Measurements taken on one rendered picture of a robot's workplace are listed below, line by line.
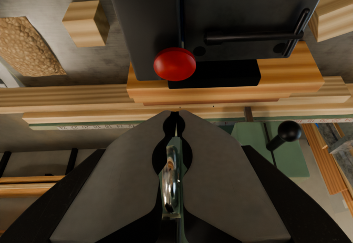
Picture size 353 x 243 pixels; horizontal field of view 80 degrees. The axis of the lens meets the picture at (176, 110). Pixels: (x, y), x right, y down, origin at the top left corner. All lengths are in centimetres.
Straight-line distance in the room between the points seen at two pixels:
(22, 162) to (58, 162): 53
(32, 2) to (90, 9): 7
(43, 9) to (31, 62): 8
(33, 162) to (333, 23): 354
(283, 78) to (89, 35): 23
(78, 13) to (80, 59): 10
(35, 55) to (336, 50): 41
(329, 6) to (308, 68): 7
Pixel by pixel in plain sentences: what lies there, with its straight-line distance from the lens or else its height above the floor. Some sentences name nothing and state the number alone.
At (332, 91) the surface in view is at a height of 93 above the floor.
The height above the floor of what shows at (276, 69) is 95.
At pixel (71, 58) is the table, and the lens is 35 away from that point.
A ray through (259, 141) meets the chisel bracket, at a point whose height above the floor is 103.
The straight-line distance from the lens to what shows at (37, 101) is 41.
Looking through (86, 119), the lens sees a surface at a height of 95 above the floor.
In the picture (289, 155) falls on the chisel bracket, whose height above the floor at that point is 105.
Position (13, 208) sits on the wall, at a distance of 352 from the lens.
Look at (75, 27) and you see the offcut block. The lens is 26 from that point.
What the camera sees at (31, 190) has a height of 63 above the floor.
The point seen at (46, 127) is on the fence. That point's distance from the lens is 43.
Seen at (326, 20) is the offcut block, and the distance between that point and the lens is 28.
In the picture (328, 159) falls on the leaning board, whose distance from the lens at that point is 219.
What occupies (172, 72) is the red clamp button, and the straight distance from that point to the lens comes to 15.
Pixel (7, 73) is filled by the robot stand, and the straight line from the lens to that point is 67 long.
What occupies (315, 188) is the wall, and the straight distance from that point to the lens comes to 299.
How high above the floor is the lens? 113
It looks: 32 degrees down
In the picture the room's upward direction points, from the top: 180 degrees clockwise
